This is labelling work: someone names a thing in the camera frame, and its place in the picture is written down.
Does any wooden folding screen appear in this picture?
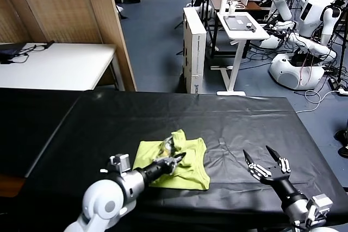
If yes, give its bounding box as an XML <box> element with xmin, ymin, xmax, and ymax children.
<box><xmin>0</xmin><ymin>0</ymin><xmax>137</xmax><ymax>92</ymax></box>

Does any white cup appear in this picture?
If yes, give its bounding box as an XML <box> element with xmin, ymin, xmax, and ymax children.
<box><xmin>228</xmin><ymin>0</ymin><xmax>245</xmax><ymax>15</ymax></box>

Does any white standing desk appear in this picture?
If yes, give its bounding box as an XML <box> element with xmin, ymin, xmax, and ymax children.
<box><xmin>216</xmin><ymin>11</ymin><xmax>271</xmax><ymax>97</ymax></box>

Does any large black table cover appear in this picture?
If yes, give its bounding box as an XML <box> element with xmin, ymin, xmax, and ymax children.
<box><xmin>16</xmin><ymin>90</ymin><xmax>348</xmax><ymax>232</ymax></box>

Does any black tripod stand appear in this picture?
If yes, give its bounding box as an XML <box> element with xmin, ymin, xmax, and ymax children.
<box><xmin>336</xmin><ymin>17</ymin><xmax>348</xmax><ymax>86</ymax></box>

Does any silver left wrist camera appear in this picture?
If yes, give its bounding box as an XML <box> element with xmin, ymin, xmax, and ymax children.
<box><xmin>99</xmin><ymin>153</ymin><xmax>132</xmax><ymax>176</ymax></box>

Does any black pouch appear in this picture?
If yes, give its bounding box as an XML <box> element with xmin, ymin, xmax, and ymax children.
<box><xmin>0</xmin><ymin>48</ymin><xmax>21</xmax><ymax>64</ymax></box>

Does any black power strip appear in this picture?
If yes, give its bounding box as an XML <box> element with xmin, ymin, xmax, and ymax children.
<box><xmin>328</xmin><ymin>77</ymin><xmax>348</xmax><ymax>95</ymax></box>

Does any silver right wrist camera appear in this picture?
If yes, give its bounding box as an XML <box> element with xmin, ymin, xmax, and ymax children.
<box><xmin>306</xmin><ymin>193</ymin><xmax>334</xmax><ymax>228</ymax></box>

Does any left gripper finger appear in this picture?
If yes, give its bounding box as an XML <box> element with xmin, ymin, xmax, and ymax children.
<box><xmin>154</xmin><ymin>152</ymin><xmax>188</xmax><ymax>164</ymax></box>
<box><xmin>168</xmin><ymin>158</ymin><xmax>183</xmax><ymax>174</ymax></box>

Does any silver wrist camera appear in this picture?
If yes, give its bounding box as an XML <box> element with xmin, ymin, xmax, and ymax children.
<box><xmin>306</xmin><ymin>193</ymin><xmax>334</xmax><ymax>228</ymax></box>
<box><xmin>99</xmin><ymin>153</ymin><xmax>132</xmax><ymax>176</ymax></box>

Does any large white humanoid robot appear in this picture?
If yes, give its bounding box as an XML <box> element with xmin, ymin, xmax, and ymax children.
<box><xmin>268</xmin><ymin>0</ymin><xmax>344</xmax><ymax>91</ymax></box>

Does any white floor cable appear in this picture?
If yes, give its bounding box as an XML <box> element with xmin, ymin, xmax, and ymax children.
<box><xmin>296</xmin><ymin>90</ymin><xmax>340</xmax><ymax>115</ymax></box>

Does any tall white cardboard box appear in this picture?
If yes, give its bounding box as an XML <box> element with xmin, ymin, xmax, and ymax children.
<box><xmin>182</xmin><ymin>7</ymin><xmax>207</xmax><ymax>95</ymax></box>

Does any white table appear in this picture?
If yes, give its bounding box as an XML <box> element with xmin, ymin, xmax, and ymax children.
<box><xmin>0</xmin><ymin>42</ymin><xmax>118</xmax><ymax>91</ymax></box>

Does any black cable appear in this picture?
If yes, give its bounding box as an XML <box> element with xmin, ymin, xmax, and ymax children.
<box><xmin>10</xmin><ymin>40</ymin><xmax>56</xmax><ymax>64</ymax></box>

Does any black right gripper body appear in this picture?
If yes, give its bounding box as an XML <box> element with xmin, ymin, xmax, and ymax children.
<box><xmin>259</xmin><ymin>165</ymin><xmax>300</xmax><ymax>203</ymax></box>

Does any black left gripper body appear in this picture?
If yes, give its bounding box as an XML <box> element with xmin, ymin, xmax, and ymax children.
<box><xmin>141</xmin><ymin>160</ymin><xmax>176</xmax><ymax>186</ymax></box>

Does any small black table cover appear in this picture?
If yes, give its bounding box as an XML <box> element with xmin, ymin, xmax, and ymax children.
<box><xmin>0</xmin><ymin>87</ymin><xmax>85</xmax><ymax>178</ymax></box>

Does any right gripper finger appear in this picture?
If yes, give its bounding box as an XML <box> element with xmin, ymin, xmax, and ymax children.
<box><xmin>265</xmin><ymin>145</ymin><xmax>291</xmax><ymax>174</ymax></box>
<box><xmin>243</xmin><ymin>149</ymin><xmax>272</xmax><ymax>180</ymax></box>

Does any grey laptop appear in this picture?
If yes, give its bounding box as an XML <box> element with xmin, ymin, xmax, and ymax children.
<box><xmin>223</xmin><ymin>15</ymin><xmax>257</xmax><ymax>31</ymax></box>

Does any yellow-green t-shirt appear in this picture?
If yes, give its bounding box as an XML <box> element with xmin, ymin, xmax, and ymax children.
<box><xmin>132</xmin><ymin>129</ymin><xmax>211</xmax><ymax>191</ymax></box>

